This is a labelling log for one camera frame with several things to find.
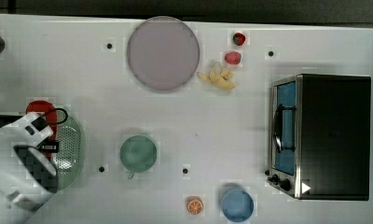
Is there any orange slice toy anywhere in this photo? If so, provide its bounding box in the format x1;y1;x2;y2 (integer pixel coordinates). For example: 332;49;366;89
186;196;204;216

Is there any black toaster oven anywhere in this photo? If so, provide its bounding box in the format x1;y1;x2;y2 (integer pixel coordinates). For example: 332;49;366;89
265;74;371;201

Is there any grey round plate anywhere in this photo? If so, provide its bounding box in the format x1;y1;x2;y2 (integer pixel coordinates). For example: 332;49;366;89
127;16;200;91

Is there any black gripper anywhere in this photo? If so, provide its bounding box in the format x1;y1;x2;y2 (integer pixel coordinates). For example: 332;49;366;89
38;140;60;153

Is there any blue bowl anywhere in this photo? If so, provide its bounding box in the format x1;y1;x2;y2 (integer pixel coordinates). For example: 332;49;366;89
221;189;255;222

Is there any yellow plush banana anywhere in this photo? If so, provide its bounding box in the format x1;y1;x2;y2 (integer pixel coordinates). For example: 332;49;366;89
197;62;235;91

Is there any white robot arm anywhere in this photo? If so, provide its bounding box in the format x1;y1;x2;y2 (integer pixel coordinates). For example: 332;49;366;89
0;112;59;224

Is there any pink green strawberry toy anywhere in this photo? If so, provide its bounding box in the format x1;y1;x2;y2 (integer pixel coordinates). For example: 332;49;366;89
225;51;242;64

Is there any green metal cup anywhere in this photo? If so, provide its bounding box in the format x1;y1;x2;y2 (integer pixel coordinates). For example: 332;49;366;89
119;135;158;180

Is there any green strainer bowl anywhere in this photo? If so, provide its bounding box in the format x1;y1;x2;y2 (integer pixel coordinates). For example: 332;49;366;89
51;117;84;190

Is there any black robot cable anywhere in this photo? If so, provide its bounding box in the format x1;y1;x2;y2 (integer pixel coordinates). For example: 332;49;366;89
41;107;69;126

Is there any red plush ketchup bottle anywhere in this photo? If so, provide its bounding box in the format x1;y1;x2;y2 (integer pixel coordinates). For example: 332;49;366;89
25;100;58;142

